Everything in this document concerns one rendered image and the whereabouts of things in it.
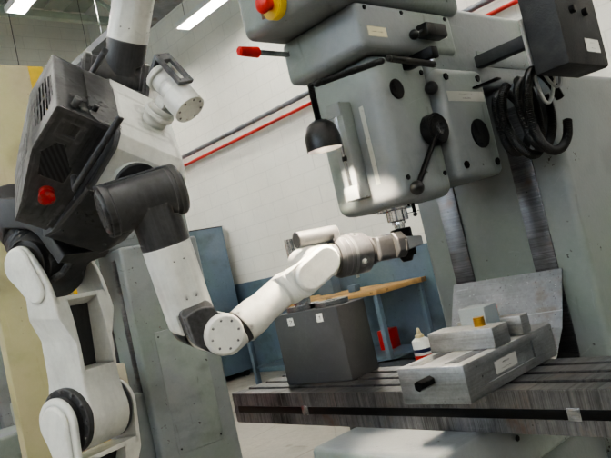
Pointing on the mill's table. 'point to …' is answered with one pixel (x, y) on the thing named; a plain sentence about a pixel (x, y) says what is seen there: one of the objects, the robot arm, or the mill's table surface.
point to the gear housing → (358, 40)
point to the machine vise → (479, 365)
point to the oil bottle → (421, 345)
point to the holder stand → (326, 342)
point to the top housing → (278, 33)
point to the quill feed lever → (435, 124)
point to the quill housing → (386, 136)
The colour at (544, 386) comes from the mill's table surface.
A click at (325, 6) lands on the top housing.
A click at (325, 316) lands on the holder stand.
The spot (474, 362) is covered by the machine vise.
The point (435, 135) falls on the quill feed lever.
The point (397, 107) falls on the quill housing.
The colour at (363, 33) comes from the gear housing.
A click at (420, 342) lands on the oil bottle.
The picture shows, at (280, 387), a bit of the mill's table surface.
